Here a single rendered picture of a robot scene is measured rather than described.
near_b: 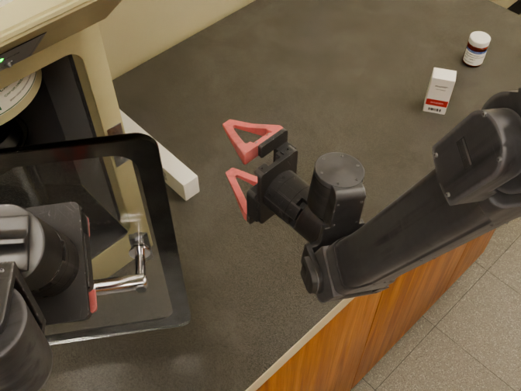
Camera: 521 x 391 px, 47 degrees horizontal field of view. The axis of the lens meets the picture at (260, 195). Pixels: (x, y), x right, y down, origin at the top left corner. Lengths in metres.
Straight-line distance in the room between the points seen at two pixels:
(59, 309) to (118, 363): 0.44
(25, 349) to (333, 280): 0.36
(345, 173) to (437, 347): 1.43
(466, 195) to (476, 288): 1.84
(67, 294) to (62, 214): 0.07
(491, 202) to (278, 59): 1.03
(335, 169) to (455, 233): 0.25
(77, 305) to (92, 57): 0.33
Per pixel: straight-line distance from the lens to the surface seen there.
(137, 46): 1.41
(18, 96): 0.76
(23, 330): 0.39
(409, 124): 1.26
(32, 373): 0.43
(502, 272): 2.27
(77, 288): 0.53
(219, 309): 0.98
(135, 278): 0.71
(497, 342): 2.13
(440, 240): 0.47
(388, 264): 0.55
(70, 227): 0.54
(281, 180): 0.75
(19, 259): 0.44
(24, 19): 0.55
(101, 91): 0.79
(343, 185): 0.66
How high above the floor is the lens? 1.81
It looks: 52 degrees down
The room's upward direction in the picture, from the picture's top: straight up
